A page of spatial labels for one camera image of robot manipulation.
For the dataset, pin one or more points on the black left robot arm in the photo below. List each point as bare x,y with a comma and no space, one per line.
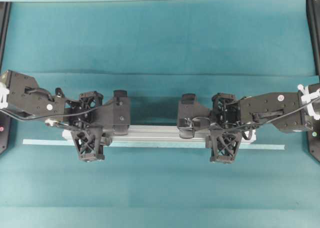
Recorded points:
23,99

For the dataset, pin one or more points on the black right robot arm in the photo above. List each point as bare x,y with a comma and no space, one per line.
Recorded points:
287,111

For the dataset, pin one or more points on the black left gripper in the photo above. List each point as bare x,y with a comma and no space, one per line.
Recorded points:
88,112

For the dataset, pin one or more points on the silver aluminium extrusion rail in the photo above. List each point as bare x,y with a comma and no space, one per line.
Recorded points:
153,133

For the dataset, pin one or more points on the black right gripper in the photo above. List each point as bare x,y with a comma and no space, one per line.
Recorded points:
225,128

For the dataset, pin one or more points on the thin pale green strip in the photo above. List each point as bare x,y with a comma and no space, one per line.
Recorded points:
194,145

